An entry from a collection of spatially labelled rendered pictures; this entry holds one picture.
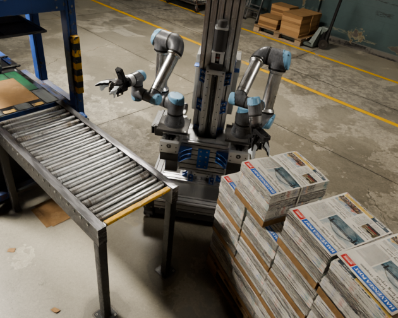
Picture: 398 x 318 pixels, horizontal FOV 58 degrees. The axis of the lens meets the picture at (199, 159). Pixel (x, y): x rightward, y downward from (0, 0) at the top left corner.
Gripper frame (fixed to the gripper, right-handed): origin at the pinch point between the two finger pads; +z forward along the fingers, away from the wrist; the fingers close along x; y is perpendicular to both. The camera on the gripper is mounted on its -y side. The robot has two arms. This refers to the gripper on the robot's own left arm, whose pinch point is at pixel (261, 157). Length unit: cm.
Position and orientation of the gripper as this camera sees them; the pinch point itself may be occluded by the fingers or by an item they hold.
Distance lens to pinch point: 212.3
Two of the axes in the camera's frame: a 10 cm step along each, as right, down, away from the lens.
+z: 1.2, 9.8, 1.6
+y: -4.2, -1.0, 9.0
